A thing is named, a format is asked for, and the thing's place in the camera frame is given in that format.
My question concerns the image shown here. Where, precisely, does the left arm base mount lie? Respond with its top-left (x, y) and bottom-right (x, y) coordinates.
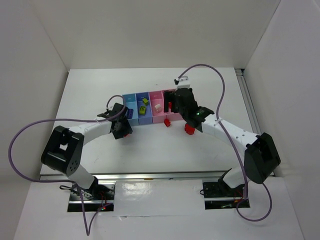
top-left (59, 182), bottom-right (116, 213)

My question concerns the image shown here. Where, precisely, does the aluminium side rail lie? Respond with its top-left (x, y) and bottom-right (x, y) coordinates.
top-left (235, 69), bottom-right (281, 184)

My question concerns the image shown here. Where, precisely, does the narrow pink bin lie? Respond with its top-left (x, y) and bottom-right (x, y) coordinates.
top-left (149, 91), bottom-right (166, 124)

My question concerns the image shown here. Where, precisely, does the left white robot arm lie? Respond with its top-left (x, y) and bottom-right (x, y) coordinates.
top-left (41, 103), bottom-right (133, 190)

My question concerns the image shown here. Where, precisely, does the dark blue bin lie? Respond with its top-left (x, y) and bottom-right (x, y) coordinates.
top-left (135, 92), bottom-right (153, 125)

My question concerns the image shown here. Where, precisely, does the purple lego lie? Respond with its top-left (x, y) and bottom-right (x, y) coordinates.
top-left (126, 108), bottom-right (134, 119)

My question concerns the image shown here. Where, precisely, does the wide pink bin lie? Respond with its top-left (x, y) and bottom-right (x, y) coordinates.
top-left (161, 89), bottom-right (186, 121)

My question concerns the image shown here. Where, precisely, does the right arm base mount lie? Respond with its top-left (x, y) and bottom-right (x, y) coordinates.
top-left (199, 169), bottom-right (245, 210)

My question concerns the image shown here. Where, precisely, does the aluminium front rail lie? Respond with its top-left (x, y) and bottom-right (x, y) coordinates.
top-left (39, 170), bottom-right (230, 181)

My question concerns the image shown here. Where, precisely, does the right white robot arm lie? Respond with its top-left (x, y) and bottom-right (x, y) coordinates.
top-left (163, 88), bottom-right (281, 189)

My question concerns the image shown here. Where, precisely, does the round red lego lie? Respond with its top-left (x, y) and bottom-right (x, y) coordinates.
top-left (184, 123), bottom-right (196, 135)

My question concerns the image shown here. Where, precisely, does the light blue bin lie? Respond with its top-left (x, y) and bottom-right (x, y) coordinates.
top-left (123, 93), bottom-right (139, 127)

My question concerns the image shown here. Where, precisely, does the small red lego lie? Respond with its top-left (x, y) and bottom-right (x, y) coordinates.
top-left (164, 118), bottom-right (171, 128)

